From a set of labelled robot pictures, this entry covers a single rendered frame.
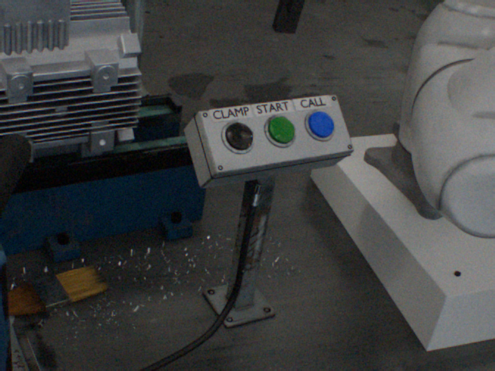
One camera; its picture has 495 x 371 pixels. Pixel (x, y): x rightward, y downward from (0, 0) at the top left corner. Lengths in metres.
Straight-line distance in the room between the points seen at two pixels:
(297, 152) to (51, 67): 0.30
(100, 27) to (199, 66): 0.62
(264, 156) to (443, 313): 0.31
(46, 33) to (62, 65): 0.04
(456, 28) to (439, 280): 0.32
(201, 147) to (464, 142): 0.27
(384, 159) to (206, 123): 0.43
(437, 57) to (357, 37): 0.81
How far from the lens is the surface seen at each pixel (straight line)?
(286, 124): 0.85
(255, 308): 1.02
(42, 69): 0.94
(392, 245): 1.07
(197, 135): 0.84
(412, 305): 1.05
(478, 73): 0.91
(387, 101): 1.58
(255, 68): 1.60
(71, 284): 1.02
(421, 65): 1.06
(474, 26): 1.05
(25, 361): 0.45
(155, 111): 1.16
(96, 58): 0.94
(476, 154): 0.85
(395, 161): 1.17
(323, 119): 0.88
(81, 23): 0.97
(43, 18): 0.94
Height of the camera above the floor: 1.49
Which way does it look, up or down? 34 degrees down
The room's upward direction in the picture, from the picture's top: 10 degrees clockwise
